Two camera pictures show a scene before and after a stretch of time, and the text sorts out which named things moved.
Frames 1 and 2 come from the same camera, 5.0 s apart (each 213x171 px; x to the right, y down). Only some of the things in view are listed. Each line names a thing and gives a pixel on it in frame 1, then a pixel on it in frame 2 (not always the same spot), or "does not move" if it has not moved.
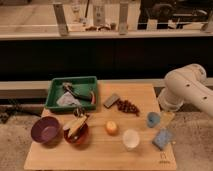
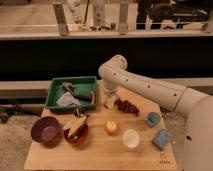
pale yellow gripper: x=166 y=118 to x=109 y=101
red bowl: x=78 y=137 does not move
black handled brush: x=67 y=87 does not move
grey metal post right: x=123 y=18 does not move
